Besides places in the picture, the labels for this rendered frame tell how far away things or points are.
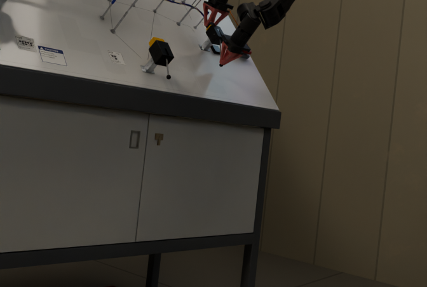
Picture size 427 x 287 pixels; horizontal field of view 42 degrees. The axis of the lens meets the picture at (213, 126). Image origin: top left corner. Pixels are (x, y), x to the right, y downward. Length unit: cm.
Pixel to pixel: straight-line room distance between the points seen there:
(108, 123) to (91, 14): 36
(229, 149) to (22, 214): 77
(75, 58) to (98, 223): 47
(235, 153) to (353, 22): 181
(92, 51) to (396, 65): 219
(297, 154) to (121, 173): 213
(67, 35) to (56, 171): 38
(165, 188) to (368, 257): 193
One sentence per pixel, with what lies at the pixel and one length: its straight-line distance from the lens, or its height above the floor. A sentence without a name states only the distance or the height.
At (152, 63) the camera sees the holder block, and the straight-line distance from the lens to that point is 169.
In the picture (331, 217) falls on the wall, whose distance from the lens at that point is 354.
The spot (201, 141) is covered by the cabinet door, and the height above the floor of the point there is 73.
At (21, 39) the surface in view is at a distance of 152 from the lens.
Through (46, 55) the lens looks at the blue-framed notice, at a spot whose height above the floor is 92.
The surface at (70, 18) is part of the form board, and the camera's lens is 170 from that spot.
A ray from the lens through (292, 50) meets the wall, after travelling 375.
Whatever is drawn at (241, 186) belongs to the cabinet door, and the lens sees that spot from 202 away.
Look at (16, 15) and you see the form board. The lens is 159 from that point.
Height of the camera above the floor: 76
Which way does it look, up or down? 1 degrees up
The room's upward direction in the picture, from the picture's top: 6 degrees clockwise
